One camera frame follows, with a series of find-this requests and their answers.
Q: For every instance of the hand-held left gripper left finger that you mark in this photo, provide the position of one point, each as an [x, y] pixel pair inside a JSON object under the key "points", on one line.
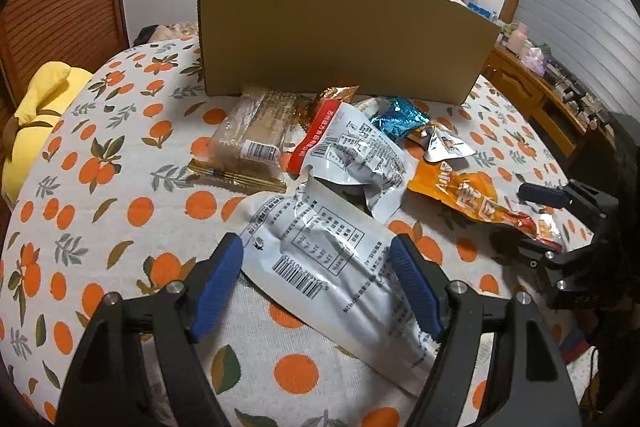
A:
{"points": [[220, 287]]}

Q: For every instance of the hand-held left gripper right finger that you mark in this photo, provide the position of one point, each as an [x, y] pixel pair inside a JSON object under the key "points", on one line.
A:
{"points": [[415, 287]]}

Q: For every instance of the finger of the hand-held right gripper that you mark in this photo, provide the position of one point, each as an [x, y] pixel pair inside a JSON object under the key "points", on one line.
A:
{"points": [[542, 196], [560, 259]]}

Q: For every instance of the white barcode snack packet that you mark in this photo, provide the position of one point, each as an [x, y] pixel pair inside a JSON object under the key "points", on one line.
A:
{"points": [[325, 267]]}

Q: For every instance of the orange snack packet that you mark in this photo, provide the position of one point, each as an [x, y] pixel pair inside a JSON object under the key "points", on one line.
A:
{"points": [[450, 184]]}

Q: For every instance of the small silver portrait packet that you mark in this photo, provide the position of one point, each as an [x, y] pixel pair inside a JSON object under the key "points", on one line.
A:
{"points": [[447, 146]]}

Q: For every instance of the white red-edged snack packet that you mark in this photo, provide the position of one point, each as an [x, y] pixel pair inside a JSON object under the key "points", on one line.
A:
{"points": [[360, 152]]}

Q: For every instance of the brown cake packet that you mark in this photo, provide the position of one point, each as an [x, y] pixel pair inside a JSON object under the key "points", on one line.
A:
{"points": [[250, 132]]}

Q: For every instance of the blue foil snack packet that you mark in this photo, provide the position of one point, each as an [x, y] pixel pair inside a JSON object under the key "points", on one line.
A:
{"points": [[400, 119]]}

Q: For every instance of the copper foil wrapper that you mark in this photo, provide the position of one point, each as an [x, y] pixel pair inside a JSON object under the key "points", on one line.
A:
{"points": [[335, 94]]}

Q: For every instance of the brown cardboard box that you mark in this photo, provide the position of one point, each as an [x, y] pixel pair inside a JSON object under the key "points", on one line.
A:
{"points": [[325, 32]]}

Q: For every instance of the wooden desk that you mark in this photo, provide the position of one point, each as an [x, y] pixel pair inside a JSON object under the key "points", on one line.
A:
{"points": [[520, 82]]}

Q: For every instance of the orange fruit print blanket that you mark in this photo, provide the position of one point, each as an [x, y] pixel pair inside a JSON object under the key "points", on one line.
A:
{"points": [[125, 207]]}

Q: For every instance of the pale purple tissue pack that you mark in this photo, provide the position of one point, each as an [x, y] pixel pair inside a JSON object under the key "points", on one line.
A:
{"points": [[535, 61]]}

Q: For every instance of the small beige snack packet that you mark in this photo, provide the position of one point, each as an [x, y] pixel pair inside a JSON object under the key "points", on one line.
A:
{"points": [[367, 105]]}

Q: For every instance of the grey window blinds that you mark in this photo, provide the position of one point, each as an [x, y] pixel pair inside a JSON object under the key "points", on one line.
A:
{"points": [[575, 7]]}

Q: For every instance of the blue packets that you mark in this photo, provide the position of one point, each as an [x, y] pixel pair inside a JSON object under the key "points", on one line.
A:
{"points": [[481, 12]]}

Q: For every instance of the yellow plush toy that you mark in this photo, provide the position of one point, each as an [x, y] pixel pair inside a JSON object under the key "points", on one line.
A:
{"points": [[45, 97]]}

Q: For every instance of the floral quilt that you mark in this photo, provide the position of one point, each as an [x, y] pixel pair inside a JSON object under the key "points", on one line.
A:
{"points": [[170, 32]]}

